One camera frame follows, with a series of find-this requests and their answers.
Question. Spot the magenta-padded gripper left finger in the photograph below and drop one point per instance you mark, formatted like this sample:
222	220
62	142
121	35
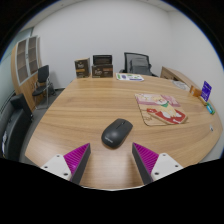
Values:
58	164

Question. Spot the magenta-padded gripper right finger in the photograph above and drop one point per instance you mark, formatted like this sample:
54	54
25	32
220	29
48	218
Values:
165	164

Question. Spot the black computer mouse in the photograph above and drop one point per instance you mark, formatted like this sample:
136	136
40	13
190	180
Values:
116	133

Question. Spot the cartoon print mouse pad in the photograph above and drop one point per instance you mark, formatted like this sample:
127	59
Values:
160	110

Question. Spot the black sofa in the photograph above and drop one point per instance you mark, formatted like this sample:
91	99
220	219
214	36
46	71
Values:
15	128

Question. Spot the teal packet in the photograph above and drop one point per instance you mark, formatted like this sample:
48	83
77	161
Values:
210	108

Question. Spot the small orange box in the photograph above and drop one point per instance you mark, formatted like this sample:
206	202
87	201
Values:
195	91

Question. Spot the round printed white paper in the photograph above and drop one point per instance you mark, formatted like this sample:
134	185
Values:
181	85

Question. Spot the purple sign card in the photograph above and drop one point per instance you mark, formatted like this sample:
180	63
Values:
206	90

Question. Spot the black visitor chair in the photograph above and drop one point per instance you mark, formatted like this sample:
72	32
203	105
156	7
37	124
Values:
42	75

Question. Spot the wooden side desk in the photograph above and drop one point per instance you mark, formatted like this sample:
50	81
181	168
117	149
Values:
175	74

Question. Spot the white leaflet with coloured print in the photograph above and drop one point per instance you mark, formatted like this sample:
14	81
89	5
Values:
129	77

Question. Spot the small dark brown box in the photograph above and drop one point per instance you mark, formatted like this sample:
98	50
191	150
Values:
82	68

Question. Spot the wooden shelf unit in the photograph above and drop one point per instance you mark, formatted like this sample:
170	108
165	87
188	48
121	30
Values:
23	70

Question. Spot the black mesh office chair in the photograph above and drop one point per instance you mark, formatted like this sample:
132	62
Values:
138	64

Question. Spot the open-lid dark brown box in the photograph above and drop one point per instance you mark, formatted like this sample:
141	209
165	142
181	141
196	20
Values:
102	70

